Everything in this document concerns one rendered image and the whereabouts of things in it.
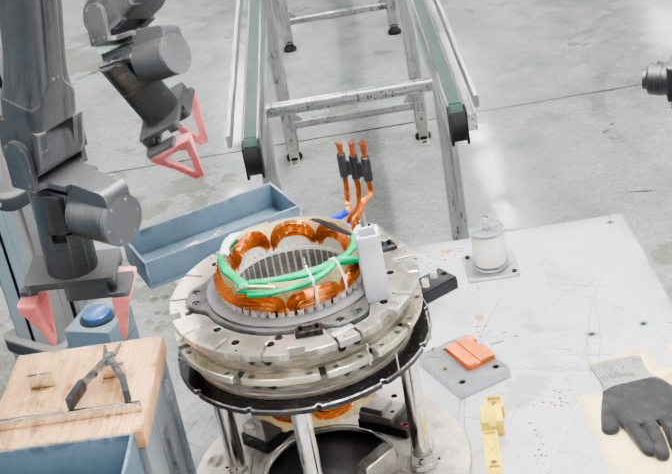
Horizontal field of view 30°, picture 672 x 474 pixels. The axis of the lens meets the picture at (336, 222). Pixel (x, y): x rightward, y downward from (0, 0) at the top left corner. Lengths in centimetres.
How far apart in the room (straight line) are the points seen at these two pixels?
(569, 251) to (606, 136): 229
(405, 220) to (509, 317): 204
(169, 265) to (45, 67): 59
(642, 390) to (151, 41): 83
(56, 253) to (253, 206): 60
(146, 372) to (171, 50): 43
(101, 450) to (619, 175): 296
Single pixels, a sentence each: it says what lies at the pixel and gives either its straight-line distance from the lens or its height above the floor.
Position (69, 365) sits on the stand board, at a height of 107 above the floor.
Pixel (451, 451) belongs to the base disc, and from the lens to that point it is 175.
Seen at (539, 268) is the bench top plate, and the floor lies 78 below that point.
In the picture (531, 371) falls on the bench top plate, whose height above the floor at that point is 78.
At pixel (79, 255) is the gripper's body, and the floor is 127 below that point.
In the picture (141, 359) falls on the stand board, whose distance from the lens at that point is 158.
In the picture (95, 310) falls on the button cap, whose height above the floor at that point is 105.
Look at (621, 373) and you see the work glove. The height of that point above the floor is 79.
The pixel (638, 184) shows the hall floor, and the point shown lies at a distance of 414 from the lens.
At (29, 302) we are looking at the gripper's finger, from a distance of 144.
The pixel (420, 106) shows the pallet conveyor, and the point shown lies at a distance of 458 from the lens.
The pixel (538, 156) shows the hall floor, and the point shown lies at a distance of 438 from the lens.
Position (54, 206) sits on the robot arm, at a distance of 137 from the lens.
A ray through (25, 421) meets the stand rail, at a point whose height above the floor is 107.
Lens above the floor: 188
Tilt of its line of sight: 27 degrees down
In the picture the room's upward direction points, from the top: 10 degrees counter-clockwise
